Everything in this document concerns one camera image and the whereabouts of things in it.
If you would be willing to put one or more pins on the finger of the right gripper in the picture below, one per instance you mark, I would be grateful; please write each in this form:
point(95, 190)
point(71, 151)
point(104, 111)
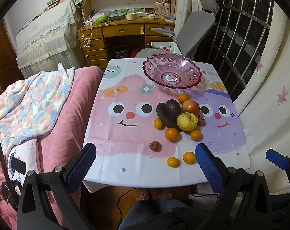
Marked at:
point(279, 160)

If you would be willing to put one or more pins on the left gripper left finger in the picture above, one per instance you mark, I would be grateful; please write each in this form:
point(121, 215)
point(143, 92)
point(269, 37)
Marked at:
point(34, 209)

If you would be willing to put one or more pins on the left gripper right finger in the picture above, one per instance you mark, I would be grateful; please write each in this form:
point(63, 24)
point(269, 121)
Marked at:
point(244, 201)

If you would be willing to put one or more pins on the orange tangerine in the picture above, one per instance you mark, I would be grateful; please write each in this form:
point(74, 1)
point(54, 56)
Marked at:
point(189, 158)
point(182, 98)
point(171, 134)
point(196, 135)

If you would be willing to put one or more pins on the small orange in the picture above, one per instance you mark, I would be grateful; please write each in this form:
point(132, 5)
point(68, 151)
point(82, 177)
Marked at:
point(173, 162)

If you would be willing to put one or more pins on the red lychee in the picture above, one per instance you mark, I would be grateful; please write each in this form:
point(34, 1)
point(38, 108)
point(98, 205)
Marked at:
point(201, 121)

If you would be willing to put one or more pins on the yellow pear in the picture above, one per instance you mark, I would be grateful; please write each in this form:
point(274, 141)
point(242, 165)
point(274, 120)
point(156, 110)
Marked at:
point(187, 121)

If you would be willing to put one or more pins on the overripe black banana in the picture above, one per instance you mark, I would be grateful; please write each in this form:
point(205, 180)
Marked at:
point(163, 116)

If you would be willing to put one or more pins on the red apple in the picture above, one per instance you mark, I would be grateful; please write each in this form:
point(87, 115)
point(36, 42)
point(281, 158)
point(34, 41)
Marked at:
point(191, 107)

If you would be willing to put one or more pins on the small orange kumquat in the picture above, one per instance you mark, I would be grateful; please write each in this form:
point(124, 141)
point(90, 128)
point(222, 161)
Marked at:
point(158, 124)

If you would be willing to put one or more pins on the dark avocado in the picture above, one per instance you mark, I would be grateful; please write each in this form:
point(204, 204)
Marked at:
point(173, 109)

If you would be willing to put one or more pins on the white floral curtain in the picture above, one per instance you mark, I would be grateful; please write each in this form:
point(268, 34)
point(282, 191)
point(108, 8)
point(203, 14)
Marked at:
point(264, 105)

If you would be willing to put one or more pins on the floral patterned blanket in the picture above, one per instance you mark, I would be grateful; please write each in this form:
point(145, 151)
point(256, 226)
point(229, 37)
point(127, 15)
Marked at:
point(29, 108)

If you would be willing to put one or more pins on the cartoon printed tablecloth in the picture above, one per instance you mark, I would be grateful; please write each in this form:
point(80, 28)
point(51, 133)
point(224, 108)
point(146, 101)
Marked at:
point(121, 126)

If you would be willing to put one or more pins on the wooden door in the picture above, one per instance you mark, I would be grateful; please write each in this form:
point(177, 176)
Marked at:
point(9, 71)

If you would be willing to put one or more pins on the pink plastic fruit bowl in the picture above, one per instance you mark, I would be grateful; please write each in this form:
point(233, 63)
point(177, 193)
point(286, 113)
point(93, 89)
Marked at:
point(172, 70)

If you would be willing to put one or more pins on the metal window grille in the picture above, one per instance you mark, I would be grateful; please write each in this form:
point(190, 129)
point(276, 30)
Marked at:
point(240, 34)

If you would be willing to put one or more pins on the lace covered piano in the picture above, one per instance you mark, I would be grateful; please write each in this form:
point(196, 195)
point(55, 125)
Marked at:
point(51, 39)

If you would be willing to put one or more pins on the white storage box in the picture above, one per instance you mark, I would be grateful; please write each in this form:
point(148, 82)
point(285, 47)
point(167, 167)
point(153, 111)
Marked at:
point(160, 47)

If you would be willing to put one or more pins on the grey office chair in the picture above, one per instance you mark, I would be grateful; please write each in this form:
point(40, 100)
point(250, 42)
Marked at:
point(185, 43)

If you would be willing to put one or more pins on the wooden desk with drawers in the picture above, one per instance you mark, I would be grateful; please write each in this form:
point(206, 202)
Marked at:
point(121, 28)

